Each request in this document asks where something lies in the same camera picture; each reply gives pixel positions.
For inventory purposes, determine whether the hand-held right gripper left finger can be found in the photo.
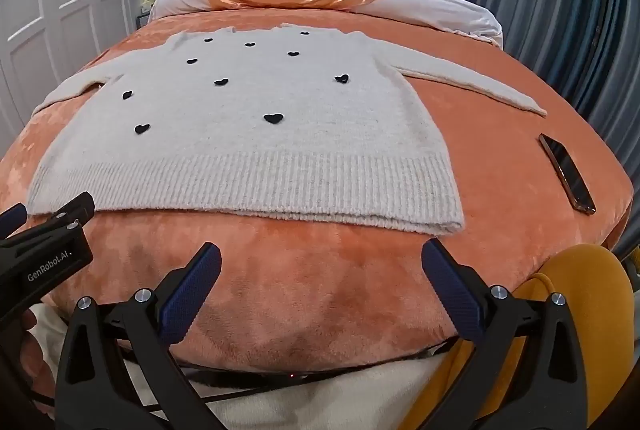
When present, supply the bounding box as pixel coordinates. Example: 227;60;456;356
54;241;223;430

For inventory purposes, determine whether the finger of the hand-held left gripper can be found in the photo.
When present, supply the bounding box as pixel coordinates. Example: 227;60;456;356
0;203;28;238
50;191;96;228

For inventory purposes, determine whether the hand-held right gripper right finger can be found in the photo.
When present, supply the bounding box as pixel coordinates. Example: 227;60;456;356
421;239;588;430

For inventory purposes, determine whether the beige sweater with black hearts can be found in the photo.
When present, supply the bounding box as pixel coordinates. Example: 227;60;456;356
26;24;548;238

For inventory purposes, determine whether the person's left hand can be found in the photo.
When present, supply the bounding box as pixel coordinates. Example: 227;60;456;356
0;305;39;352

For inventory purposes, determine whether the orange plush blanket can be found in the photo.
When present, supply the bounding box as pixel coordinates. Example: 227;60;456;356
0;7;633;363

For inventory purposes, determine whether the dark smartphone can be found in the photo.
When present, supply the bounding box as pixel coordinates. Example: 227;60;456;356
538;133;597;214

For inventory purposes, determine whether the white cloth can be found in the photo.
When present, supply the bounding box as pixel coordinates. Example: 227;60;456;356
30;345;446;430

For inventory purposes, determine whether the white pillow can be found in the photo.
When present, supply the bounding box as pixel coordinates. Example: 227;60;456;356
150;0;503;46

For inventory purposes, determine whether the grey-blue curtain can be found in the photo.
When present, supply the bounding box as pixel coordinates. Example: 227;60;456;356
462;0;640;191

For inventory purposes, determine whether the black cable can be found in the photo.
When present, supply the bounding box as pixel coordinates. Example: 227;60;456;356
135;385;271;413

